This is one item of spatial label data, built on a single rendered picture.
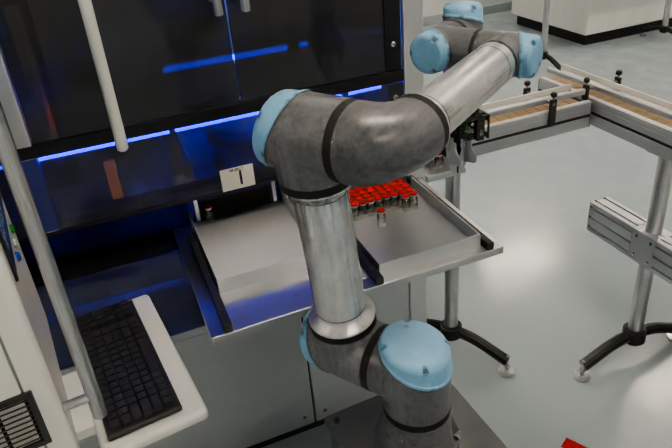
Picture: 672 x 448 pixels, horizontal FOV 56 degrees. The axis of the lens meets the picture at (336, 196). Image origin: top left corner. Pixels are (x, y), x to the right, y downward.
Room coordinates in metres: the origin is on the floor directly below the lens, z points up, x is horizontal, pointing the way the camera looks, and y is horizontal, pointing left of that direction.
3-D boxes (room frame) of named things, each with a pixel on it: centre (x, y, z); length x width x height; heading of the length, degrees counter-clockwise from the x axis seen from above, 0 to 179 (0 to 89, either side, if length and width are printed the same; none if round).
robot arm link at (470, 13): (1.22, -0.27, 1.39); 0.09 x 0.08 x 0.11; 143
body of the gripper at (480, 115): (1.21, -0.27, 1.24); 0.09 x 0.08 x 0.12; 20
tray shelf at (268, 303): (1.34, 0.03, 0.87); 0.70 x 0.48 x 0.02; 110
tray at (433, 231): (1.36, -0.15, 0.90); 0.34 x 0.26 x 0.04; 19
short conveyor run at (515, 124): (1.89, -0.52, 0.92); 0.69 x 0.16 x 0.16; 110
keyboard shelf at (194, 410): (1.02, 0.50, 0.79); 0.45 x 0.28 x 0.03; 27
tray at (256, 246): (1.35, 0.21, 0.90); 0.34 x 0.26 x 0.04; 20
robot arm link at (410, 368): (0.79, -0.10, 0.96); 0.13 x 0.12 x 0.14; 53
